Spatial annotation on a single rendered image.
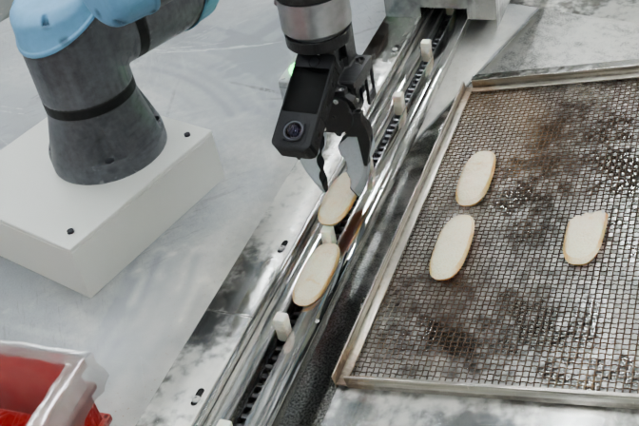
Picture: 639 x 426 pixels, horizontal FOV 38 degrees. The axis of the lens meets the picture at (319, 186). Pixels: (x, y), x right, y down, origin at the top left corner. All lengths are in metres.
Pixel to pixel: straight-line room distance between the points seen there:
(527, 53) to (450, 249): 0.54
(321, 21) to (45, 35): 0.33
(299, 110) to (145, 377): 0.33
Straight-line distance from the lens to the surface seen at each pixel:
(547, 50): 1.42
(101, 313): 1.11
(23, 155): 1.29
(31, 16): 1.10
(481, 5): 1.42
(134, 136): 1.16
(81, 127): 1.15
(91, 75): 1.12
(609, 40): 1.44
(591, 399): 0.79
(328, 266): 1.02
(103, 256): 1.13
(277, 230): 1.08
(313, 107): 0.95
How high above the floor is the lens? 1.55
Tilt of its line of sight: 37 degrees down
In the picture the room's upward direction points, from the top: 12 degrees counter-clockwise
